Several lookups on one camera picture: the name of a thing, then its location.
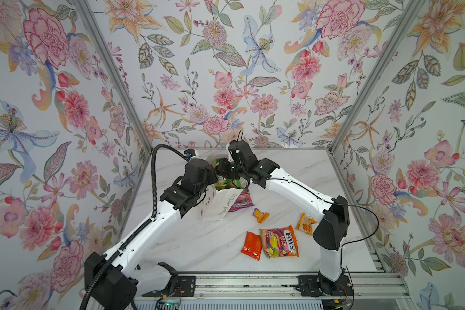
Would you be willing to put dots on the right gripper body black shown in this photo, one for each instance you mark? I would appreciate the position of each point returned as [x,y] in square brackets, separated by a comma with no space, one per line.
[230,169]

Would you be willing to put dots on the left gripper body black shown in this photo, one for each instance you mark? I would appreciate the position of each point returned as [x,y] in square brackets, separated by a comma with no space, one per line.
[210,175]

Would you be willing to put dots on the green yellow Fox's candy bag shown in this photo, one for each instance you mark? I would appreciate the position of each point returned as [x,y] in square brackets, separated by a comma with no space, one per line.
[227,183]

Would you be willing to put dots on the white paper gift bag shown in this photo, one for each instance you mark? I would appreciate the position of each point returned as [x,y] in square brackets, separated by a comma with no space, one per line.
[217,203]

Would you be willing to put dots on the purple Fox's candy bag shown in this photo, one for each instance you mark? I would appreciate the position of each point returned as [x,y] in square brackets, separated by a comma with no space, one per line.
[242,202]

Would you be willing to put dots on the red snack packet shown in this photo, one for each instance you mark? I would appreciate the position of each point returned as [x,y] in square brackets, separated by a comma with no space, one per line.
[253,246]

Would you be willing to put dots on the multicolour Fox's candy bag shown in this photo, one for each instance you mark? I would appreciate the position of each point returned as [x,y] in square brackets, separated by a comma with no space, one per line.
[279,242]

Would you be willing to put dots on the orange small snack packet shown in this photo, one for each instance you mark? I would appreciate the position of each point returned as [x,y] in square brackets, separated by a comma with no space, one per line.
[305,224]

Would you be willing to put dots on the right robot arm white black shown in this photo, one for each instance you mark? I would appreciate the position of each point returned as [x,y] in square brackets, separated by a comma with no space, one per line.
[332,215]

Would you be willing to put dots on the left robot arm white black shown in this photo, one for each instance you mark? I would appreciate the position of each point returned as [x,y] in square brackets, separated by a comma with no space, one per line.
[113,279]

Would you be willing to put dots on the small orange wrapped candy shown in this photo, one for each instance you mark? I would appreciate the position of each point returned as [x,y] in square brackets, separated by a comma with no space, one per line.
[260,216]

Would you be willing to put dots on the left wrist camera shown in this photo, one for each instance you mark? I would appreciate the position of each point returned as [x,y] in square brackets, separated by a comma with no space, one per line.
[189,153]

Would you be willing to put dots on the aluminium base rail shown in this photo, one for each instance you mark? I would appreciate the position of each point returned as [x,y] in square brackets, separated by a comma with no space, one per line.
[283,285]

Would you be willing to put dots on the left aluminium corner post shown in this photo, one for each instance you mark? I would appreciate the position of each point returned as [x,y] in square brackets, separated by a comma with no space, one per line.
[89,21]

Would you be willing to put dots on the aluminium corner post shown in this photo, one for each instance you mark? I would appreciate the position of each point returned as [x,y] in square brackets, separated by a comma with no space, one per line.
[407,18]
[89,21]

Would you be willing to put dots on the right aluminium corner post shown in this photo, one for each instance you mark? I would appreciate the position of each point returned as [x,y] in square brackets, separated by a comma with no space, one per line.
[407,18]

